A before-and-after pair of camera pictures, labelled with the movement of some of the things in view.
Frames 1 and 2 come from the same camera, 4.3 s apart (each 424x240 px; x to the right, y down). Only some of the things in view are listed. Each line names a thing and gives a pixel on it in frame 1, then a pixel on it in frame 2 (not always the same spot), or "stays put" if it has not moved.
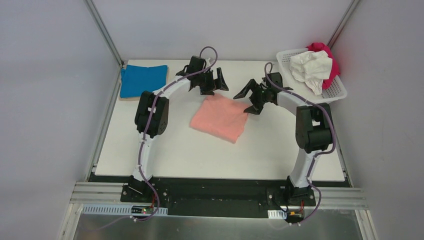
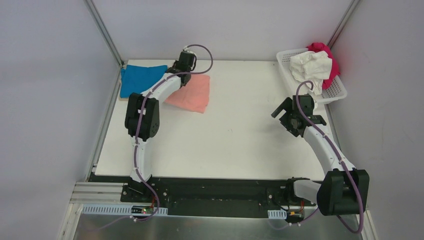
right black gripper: x=259 y=96 → x=285 y=110
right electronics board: x=295 y=216 stays put
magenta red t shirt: x=335 y=71 stays put
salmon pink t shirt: x=220 y=117 → x=193 y=96
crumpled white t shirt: x=312 y=67 stays put
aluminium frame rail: x=104 y=31 stays put
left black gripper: x=209 y=82 → x=183 y=76
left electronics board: x=142 y=209 stays put
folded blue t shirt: x=134 y=80 stays put
